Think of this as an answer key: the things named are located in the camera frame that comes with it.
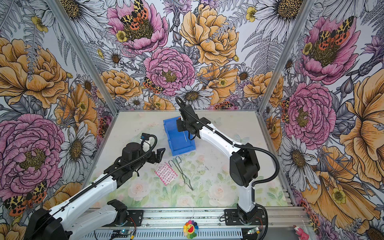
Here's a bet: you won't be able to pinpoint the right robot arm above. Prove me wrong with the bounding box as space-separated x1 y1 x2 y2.
176 97 280 225

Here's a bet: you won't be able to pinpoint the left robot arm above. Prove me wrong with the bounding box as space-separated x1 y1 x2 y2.
24 133 165 240

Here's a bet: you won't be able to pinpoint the blue plastic bin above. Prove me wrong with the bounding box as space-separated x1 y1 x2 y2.
163 117 196 156

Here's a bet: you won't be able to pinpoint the pink patterned packet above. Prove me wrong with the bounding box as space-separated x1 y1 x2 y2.
155 163 178 186

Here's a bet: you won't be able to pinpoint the metal tongs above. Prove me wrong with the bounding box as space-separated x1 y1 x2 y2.
168 156 194 191

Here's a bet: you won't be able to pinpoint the left green circuit board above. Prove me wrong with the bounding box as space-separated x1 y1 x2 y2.
111 230 134 239

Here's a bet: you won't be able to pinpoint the green circuit board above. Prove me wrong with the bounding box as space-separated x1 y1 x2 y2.
111 230 134 239
247 227 260 235

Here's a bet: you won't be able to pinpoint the rainbow flower toy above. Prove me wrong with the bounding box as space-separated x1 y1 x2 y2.
183 220 199 239

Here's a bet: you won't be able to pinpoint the right green circuit board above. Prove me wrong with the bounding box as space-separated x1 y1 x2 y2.
247 227 260 235

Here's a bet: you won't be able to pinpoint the pink figurine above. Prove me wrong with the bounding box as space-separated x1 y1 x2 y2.
294 225 309 240

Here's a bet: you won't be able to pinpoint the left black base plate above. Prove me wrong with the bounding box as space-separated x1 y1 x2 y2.
110 210 144 227

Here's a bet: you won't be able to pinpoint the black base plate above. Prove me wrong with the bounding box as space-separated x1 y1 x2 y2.
224 207 268 226
110 210 144 227

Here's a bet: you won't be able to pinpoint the white slotted cable duct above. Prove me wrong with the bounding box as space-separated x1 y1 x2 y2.
82 228 243 240

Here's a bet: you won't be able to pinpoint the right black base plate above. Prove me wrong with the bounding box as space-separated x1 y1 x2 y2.
224 207 268 226

